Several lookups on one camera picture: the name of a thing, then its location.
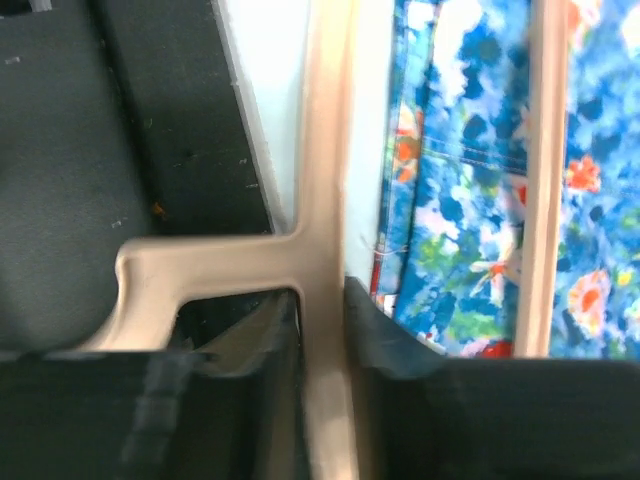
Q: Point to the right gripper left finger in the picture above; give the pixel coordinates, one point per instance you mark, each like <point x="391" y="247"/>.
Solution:
<point x="229" y="411"/>

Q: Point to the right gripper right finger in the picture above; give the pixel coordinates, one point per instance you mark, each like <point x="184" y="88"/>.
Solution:
<point x="422" y="415"/>

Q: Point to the beige wooden hanger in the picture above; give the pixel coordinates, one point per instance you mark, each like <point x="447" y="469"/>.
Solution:
<point x="157" y="276"/>

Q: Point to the blue floral garment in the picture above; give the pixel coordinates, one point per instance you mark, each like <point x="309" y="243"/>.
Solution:
<point x="454" y="192"/>

